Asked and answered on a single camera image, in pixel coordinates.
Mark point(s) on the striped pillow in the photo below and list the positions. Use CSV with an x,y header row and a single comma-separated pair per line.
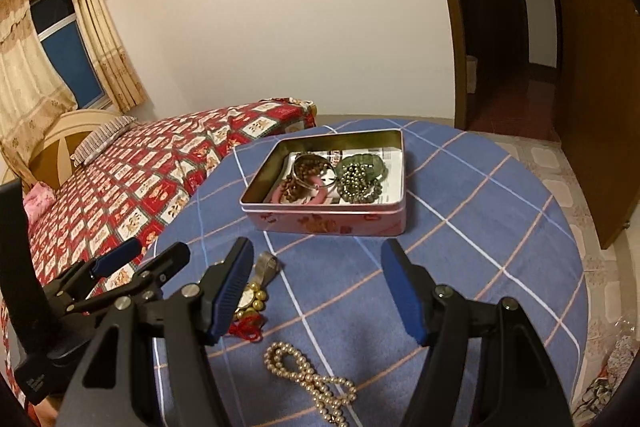
x,y
100,138

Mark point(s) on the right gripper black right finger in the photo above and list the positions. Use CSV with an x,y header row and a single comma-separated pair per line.
x,y
516,383

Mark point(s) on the patterned plastic bag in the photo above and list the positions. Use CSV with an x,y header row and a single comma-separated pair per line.
x,y
616,365

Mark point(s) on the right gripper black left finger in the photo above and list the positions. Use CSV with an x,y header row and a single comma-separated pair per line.
x,y
114,382

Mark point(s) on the silver watch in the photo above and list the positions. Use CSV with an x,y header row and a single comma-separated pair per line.
x,y
255,293

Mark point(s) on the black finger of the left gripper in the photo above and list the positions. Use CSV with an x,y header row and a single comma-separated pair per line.
x,y
153,276
78,280

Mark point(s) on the dark window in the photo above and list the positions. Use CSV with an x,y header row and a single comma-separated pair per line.
x,y
58,32

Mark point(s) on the green jade bangle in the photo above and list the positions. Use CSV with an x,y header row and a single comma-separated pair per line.
x,y
371,165

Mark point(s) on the beige curtain right panel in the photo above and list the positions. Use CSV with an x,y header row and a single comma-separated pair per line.
x,y
107,55

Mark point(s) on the brown door frame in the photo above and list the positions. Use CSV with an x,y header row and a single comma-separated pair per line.
x,y
459,51

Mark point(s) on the red patterned bedspread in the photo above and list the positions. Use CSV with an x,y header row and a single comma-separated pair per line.
x,y
140,183

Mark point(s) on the pink bangle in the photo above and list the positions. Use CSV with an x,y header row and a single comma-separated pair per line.
x,y
290,191

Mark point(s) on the beige curtain left panel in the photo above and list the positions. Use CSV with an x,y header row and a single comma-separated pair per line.
x,y
33,95

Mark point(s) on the silver bangle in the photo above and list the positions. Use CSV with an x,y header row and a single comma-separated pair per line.
x,y
313,171

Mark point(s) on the beige curtain panel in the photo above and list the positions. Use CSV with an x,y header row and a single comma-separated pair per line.
x,y
33,95
107,55

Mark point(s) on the red string ornament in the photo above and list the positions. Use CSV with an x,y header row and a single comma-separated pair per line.
x,y
248,328

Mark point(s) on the cream wooden headboard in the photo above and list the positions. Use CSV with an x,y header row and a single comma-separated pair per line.
x,y
45,154

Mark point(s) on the pink pillow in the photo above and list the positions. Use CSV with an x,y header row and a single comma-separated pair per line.
x,y
37,202

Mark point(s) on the brown wooden door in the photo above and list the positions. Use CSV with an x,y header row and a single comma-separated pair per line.
x,y
597,107

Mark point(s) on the pink metal tin box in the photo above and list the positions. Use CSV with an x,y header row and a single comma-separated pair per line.
x,y
355,220

